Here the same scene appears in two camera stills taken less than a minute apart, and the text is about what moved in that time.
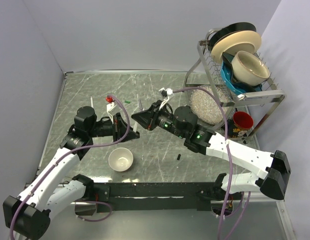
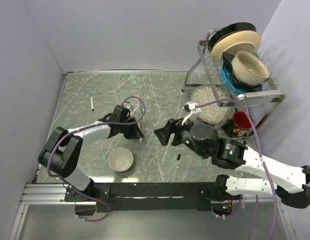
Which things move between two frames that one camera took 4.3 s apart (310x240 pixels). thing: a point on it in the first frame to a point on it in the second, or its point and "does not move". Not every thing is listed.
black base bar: (151, 197) does not move
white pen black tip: (91, 102) does not move
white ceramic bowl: (120, 159) does not move
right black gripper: (144, 118) to (174, 126)
